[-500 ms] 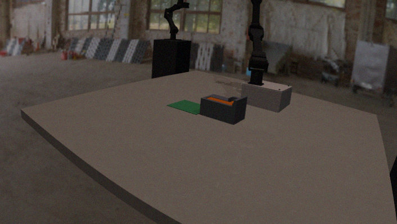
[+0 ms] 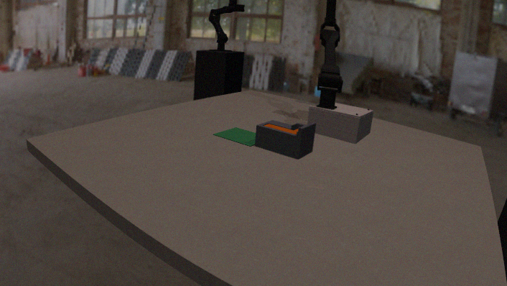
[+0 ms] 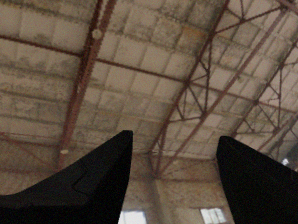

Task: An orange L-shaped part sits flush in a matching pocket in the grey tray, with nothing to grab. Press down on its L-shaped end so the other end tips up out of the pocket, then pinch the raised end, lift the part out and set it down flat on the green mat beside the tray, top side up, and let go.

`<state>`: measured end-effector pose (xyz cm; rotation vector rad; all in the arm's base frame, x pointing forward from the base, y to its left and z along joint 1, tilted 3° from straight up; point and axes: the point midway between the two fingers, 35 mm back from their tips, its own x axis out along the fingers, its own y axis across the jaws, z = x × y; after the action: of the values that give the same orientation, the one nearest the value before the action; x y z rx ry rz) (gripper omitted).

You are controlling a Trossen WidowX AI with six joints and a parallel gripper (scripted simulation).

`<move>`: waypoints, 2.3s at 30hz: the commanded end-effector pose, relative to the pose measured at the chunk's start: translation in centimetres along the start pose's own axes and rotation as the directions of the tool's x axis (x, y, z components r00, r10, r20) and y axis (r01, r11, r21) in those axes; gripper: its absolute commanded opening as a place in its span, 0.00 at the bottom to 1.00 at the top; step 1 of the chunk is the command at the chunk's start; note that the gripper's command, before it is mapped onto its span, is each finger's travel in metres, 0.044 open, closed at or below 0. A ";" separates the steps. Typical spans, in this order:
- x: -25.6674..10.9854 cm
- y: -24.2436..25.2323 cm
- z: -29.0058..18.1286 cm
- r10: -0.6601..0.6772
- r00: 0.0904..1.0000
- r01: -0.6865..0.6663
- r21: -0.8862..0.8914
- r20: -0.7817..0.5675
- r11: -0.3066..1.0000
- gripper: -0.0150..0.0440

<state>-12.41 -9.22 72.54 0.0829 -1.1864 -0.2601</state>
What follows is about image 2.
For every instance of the orange l-shaped part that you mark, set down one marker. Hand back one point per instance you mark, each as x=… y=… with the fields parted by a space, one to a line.
x=282 y=128

